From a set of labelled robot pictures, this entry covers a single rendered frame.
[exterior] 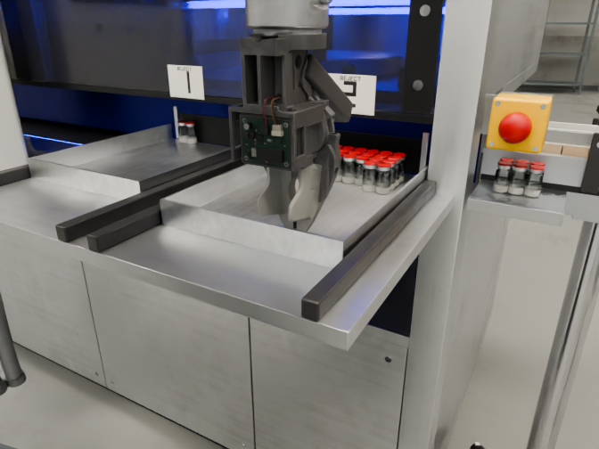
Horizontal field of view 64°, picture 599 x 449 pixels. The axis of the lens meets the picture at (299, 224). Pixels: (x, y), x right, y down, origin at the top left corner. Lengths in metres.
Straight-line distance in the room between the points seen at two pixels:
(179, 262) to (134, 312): 0.81
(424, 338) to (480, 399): 0.87
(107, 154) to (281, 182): 0.56
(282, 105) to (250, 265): 0.18
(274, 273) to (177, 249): 0.13
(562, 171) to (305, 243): 0.47
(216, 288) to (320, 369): 0.58
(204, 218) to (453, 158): 0.38
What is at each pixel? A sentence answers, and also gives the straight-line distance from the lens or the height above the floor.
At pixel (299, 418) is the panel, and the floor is 0.30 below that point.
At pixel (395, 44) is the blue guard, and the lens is 0.76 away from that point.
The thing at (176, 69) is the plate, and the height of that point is 1.04.
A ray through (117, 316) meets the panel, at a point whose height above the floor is 0.38.
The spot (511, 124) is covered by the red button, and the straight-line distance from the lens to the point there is 0.70.
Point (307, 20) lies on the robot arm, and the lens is 0.44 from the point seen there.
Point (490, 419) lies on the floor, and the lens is 1.69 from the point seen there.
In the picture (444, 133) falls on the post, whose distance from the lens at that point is 0.75.
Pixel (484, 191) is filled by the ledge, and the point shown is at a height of 0.88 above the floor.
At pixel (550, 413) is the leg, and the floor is 0.42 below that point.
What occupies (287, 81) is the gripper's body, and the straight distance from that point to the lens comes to 0.44.
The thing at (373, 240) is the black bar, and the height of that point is 0.90.
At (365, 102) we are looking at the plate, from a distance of 0.78.
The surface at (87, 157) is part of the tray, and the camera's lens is 0.99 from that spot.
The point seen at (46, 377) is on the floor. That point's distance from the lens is 1.93.
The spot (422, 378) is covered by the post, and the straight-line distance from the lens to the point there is 0.95.
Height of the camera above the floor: 1.13
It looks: 23 degrees down
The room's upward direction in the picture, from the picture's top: straight up
